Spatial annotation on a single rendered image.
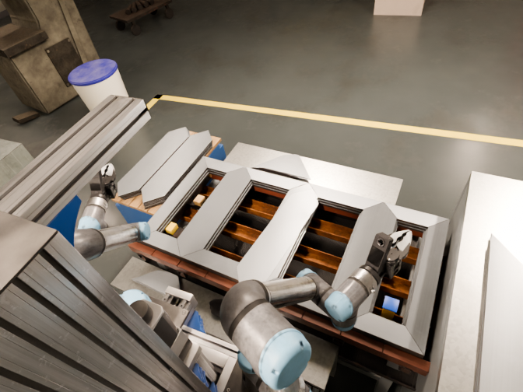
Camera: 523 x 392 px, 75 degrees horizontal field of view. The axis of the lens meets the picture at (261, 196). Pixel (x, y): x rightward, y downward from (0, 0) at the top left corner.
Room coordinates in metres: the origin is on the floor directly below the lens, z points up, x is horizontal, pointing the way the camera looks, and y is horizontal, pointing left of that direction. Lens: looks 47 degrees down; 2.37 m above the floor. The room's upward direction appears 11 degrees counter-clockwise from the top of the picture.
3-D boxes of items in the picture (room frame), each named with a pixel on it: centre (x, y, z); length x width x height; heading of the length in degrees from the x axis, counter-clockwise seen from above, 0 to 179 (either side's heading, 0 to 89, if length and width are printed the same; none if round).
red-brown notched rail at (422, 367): (0.80, 0.14, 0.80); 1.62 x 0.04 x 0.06; 55
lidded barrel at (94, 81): (3.98, 1.64, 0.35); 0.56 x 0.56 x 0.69
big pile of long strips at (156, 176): (1.91, 0.61, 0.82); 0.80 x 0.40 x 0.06; 145
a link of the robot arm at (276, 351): (0.26, 0.04, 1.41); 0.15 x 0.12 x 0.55; 34
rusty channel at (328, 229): (1.28, -0.20, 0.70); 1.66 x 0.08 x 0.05; 55
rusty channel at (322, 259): (1.11, -0.08, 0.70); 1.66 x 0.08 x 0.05; 55
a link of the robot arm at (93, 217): (0.90, 0.65, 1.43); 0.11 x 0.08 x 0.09; 175
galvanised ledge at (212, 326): (0.82, 0.37, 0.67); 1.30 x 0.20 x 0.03; 55
